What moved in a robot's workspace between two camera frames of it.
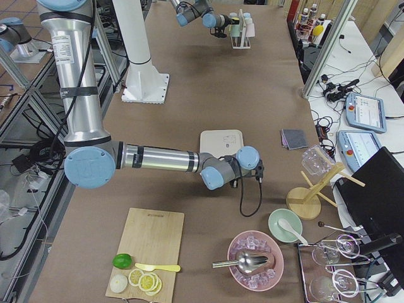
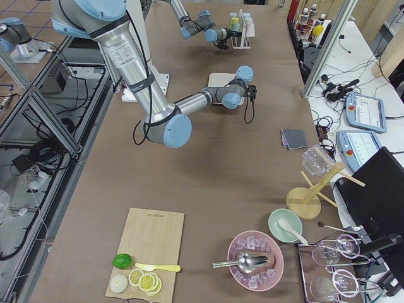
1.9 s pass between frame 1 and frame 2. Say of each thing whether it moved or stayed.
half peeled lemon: stayed
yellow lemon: stayed
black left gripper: moved
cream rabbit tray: moved
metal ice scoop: stayed
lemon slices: stayed
